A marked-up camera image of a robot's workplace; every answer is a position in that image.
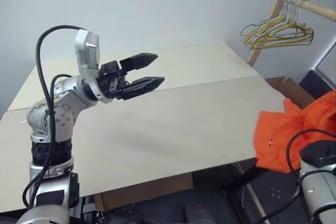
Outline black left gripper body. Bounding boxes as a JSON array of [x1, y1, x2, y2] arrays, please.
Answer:
[[96, 60, 129, 101]]

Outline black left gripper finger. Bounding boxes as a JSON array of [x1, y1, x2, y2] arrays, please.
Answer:
[[119, 52, 159, 72], [121, 76, 165, 101]]

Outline orange shorts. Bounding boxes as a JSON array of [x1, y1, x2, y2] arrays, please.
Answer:
[[256, 91, 336, 174]]

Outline flat brown cardboard piece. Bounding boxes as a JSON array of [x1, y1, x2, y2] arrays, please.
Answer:
[[94, 173, 194, 211]]

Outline dark rounded shape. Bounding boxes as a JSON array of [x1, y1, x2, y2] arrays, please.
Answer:
[[184, 201, 211, 224]]

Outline open brown cardboard box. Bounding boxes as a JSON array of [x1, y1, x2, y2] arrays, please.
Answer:
[[265, 76, 316, 110]]

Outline thin light wooden batten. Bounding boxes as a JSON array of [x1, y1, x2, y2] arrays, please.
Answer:
[[245, 183, 266, 218]]

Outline dark framed panel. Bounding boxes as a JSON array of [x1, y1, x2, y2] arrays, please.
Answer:
[[299, 47, 336, 104]]

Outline wooden clothes rack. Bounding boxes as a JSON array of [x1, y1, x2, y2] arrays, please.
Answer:
[[247, 0, 336, 68]]

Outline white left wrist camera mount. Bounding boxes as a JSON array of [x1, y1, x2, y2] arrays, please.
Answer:
[[74, 29, 117, 104]]

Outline bunch of wire hangers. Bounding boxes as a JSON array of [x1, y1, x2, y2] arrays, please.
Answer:
[[239, 0, 314, 49]]

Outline black metal table frame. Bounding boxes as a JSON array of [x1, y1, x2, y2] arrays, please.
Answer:
[[69, 162, 271, 224]]

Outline white wire hanger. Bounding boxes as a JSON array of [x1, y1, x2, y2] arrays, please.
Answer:
[[240, 0, 307, 44]]

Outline pale green wire hanger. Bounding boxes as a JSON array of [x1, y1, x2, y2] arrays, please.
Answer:
[[248, 0, 315, 50]]

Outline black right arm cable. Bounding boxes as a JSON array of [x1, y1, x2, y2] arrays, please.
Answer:
[[285, 129, 336, 175]]

